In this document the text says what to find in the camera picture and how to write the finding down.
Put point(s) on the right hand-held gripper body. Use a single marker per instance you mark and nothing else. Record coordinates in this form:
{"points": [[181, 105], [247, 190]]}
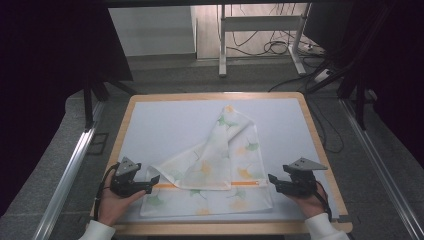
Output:
{"points": [[301, 182]]}

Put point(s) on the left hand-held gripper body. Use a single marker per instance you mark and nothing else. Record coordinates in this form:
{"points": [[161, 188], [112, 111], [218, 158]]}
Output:
{"points": [[124, 181]]}

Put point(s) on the white leaf-print mesh laundry bag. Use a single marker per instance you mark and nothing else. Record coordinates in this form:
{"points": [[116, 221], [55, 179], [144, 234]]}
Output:
{"points": [[213, 166]]}

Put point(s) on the person's right hand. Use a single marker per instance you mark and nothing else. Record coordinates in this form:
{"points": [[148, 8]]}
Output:
{"points": [[310, 203]]}

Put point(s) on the person's left hand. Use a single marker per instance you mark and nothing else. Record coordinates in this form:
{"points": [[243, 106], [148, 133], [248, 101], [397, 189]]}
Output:
{"points": [[113, 205]]}

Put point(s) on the black floor outlet cover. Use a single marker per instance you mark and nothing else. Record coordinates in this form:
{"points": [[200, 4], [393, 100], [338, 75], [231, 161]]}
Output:
{"points": [[98, 144]]}

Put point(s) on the white table mat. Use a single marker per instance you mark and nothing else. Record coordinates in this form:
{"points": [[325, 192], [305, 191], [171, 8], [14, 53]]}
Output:
{"points": [[173, 126]]}

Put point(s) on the black metal stand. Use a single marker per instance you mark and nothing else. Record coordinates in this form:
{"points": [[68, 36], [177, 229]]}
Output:
{"points": [[358, 100], [93, 96]]}

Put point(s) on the white power strip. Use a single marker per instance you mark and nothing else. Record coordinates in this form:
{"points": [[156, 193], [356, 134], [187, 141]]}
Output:
{"points": [[322, 75]]}

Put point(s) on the black curtain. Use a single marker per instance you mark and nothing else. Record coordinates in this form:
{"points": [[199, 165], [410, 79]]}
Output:
{"points": [[43, 83], [396, 73]]}

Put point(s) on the white cabinet panel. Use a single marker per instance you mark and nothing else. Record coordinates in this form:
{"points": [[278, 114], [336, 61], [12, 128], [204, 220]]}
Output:
{"points": [[151, 31]]}

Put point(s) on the aluminium floor rail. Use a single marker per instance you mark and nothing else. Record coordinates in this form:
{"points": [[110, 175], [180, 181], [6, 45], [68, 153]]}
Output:
{"points": [[66, 173], [383, 173]]}

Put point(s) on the white metal desk frame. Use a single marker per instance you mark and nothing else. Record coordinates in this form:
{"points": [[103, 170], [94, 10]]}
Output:
{"points": [[260, 23]]}

